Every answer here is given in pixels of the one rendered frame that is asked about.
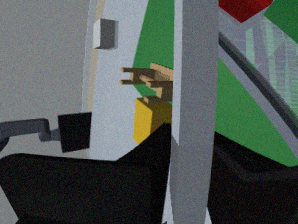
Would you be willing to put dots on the green flat mat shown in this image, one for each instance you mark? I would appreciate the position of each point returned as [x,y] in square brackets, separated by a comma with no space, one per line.
[237,115]

